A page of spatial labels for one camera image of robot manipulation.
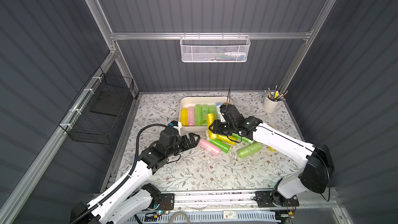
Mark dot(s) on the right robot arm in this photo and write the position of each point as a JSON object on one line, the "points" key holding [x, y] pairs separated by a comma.
{"points": [[314, 161]]}

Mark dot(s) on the white pen cup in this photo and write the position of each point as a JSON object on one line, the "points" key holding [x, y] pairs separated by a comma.
{"points": [[269, 105]]}

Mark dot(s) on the dark green roll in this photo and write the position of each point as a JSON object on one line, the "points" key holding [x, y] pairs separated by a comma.
{"points": [[223, 146], [240, 139]]}

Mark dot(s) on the black wire side basket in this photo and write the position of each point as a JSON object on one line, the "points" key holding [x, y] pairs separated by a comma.
{"points": [[100, 117]]}

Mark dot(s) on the floral table mat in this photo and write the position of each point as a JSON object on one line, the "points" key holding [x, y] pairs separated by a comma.
{"points": [[198, 169]]}

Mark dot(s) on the light green roll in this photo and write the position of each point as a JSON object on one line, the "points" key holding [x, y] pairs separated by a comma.
{"points": [[249, 150], [205, 112], [198, 115]]}

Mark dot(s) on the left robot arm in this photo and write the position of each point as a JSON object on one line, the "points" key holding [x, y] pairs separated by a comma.
{"points": [[130, 194]]}

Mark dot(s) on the white plastic storage box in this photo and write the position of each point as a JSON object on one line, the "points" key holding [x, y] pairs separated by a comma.
{"points": [[192, 101]]}

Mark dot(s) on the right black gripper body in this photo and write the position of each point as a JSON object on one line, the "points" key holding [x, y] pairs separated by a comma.
{"points": [[226, 115]]}

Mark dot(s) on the white blue labelled roll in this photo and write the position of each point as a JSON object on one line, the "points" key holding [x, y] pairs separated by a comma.
{"points": [[218, 106]]}

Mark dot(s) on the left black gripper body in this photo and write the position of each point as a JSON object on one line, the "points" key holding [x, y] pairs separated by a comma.
{"points": [[187, 142]]}

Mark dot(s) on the white wire wall basket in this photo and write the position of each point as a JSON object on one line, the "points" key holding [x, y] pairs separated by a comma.
{"points": [[214, 48]]}

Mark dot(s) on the pink roll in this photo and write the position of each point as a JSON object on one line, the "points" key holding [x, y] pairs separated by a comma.
{"points": [[191, 116], [206, 145]]}

